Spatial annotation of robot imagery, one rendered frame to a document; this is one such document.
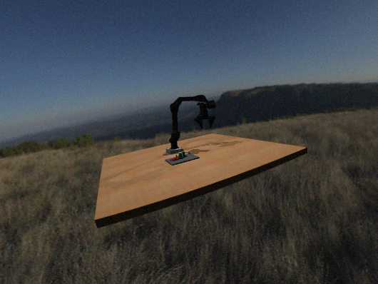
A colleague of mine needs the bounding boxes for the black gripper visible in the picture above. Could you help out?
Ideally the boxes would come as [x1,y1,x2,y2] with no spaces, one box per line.
[194,109,216,129]

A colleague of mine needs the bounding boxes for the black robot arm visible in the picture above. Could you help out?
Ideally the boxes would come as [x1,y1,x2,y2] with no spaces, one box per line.
[169,95,216,149]

